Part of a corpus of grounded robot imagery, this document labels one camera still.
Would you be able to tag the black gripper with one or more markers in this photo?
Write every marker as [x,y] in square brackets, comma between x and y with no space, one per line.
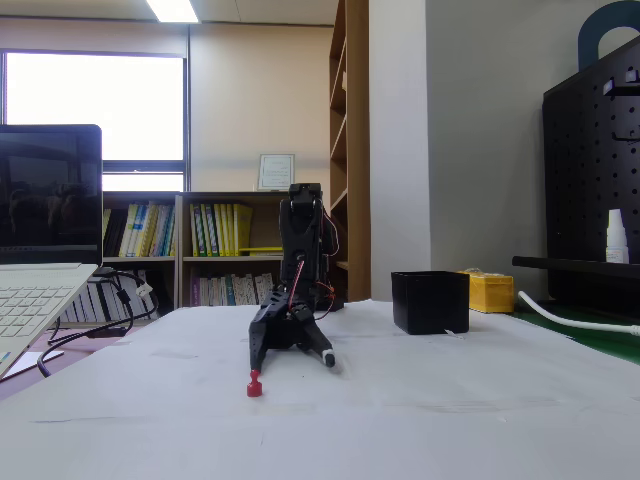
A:
[281,327]

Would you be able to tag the small red pawn piece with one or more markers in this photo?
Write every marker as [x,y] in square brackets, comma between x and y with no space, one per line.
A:
[254,387]

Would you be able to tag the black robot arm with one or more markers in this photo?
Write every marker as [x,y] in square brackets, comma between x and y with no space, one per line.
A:
[300,235]

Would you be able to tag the black square container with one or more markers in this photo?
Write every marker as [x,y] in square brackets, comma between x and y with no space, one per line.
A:
[430,302]

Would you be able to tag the yellow cardboard box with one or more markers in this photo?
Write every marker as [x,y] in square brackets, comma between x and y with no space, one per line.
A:
[492,295]

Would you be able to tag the flat yellow folder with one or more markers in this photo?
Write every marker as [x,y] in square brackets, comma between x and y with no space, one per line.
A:
[260,250]

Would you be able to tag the thick yellow binder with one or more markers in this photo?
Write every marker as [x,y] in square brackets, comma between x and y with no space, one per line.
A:
[243,227]

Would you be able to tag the wide low dark bookshelf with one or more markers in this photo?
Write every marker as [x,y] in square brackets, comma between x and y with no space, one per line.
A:
[240,196]

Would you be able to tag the taped white paper sheets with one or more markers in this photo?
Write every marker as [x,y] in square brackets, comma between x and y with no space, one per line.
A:
[450,400]

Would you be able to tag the framed white certificate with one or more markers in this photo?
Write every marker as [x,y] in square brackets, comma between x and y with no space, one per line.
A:
[275,170]

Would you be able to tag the tall wooden bookshelf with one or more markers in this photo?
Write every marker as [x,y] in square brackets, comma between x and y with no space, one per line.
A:
[357,150]

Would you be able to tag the narrow low dark bookshelf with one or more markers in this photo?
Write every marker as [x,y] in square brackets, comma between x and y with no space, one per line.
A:
[140,196]

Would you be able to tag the white paper card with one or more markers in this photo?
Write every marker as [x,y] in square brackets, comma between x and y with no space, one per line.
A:
[27,364]

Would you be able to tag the white laptop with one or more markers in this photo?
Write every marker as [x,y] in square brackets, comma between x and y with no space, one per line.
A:
[50,200]

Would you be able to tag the bright window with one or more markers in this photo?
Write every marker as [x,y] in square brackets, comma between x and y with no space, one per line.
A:
[95,100]

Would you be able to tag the green desk mat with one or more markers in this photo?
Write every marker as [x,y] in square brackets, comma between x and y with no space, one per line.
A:
[600,337]

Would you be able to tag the white plastic bottle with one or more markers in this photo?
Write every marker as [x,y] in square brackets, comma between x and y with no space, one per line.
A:
[617,240]

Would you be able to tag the black pegboard stand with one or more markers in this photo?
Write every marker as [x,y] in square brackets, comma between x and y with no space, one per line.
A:
[590,175]

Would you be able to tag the ceiling light panel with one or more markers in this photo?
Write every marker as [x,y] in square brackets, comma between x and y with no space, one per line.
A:
[172,10]

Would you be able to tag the teal arch shape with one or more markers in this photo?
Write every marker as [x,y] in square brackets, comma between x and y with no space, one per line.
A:
[587,35]

